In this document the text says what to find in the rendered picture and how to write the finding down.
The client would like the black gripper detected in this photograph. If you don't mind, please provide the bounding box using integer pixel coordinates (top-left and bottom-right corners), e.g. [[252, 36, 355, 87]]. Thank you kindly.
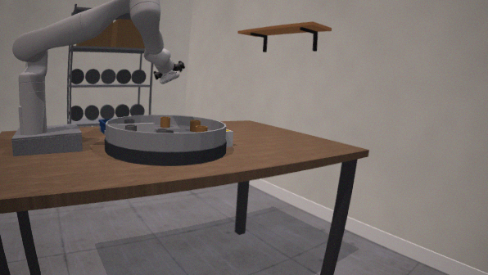
[[153, 61, 185, 79]]

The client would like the bronze bushing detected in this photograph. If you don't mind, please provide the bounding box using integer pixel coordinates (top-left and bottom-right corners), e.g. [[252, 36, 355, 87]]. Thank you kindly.
[[196, 126, 208, 133], [160, 117, 170, 128], [190, 120, 201, 132]]

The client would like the grey round turntable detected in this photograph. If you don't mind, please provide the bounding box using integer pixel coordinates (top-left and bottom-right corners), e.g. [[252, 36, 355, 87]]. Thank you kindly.
[[105, 115, 233, 166]]

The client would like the blue open crate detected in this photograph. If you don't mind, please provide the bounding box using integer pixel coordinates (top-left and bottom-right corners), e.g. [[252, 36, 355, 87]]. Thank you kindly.
[[99, 119, 110, 136]]

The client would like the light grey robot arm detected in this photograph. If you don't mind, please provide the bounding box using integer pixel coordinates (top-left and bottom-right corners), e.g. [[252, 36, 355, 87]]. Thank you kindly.
[[12, 0, 179, 135]]

